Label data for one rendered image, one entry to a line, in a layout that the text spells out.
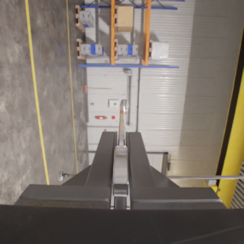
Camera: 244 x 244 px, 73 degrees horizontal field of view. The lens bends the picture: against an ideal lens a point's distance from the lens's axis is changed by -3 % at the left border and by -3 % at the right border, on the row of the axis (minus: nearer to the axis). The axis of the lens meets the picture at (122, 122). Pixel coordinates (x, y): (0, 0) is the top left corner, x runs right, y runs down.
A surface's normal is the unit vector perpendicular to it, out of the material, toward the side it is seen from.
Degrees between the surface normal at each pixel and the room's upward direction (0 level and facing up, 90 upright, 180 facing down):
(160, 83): 90
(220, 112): 90
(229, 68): 90
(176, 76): 90
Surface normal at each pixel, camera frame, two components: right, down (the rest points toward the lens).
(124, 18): 0.00, 0.29
